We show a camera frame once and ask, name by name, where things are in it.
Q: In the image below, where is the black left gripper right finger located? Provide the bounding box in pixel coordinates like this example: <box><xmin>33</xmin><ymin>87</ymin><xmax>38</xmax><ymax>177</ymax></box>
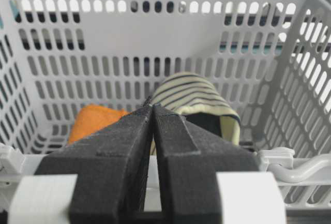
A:
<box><xmin>153</xmin><ymin>104</ymin><xmax>258</xmax><ymax>223</ymax></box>

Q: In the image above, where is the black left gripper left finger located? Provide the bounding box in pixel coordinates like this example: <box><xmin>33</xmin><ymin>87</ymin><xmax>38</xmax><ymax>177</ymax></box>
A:
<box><xmin>35</xmin><ymin>104</ymin><xmax>152</xmax><ymax>223</ymax></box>

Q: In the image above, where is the striped cream slipper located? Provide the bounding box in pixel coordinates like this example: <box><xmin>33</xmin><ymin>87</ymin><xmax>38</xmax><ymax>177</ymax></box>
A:
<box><xmin>151</xmin><ymin>72</ymin><xmax>241</xmax><ymax>145</ymax></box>

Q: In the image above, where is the white plastic shopping basket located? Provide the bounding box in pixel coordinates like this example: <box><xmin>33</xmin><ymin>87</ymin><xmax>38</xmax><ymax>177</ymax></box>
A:
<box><xmin>0</xmin><ymin>0</ymin><xmax>331</xmax><ymax>211</ymax></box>

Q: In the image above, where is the orange cloth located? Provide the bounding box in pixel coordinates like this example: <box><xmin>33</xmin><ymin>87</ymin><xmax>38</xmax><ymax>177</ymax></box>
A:
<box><xmin>68</xmin><ymin>104</ymin><xmax>129</xmax><ymax>144</ymax></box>

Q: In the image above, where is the grey basket handle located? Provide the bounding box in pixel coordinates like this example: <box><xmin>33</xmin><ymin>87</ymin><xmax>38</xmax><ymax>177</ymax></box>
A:
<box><xmin>268</xmin><ymin>154</ymin><xmax>330</xmax><ymax>183</ymax></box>

